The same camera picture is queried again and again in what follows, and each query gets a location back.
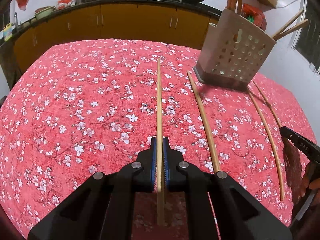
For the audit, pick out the beige perforated utensil holder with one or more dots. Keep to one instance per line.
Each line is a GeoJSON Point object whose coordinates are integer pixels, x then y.
{"type": "Point", "coordinates": [233, 52]}

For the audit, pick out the right barred window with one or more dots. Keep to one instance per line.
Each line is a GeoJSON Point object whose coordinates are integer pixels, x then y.
{"type": "Point", "coordinates": [308, 39]}

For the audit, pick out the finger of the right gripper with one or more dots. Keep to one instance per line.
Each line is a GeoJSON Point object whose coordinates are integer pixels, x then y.
{"type": "Point", "coordinates": [306, 146]}

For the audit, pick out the red floral tablecloth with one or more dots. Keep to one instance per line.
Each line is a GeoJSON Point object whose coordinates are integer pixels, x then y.
{"type": "Point", "coordinates": [90, 106]}

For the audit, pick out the right hand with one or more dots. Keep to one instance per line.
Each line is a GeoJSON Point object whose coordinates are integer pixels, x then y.
{"type": "Point", "coordinates": [307, 184]}

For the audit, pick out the red bags and containers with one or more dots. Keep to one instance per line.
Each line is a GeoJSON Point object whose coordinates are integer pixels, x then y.
{"type": "Point", "coordinates": [254, 15]}

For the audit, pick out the green basin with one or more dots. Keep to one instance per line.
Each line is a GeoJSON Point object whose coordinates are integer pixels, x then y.
{"type": "Point", "coordinates": [43, 12]}

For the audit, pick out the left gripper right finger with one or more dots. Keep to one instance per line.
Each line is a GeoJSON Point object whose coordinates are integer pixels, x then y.
{"type": "Point", "coordinates": [217, 206]}

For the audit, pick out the black countertop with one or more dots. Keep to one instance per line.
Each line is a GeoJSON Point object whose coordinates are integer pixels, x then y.
{"type": "Point", "coordinates": [198, 8]}

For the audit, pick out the lower wooden kitchen cabinets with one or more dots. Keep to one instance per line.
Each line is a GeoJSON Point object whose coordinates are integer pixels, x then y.
{"type": "Point", "coordinates": [129, 21]}

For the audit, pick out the yellow detergent bottle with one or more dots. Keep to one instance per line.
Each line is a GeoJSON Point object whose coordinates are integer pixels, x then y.
{"type": "Point", "coordinates": [7, 32]}

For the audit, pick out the red and white plastic bag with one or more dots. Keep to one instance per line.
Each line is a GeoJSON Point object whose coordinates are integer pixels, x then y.
{"type": "Point", "coordinates": [62, 4]}

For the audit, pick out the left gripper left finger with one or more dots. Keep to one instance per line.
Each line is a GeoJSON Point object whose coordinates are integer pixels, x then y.
{"type": "Point", "coordinates": [102, 206]}

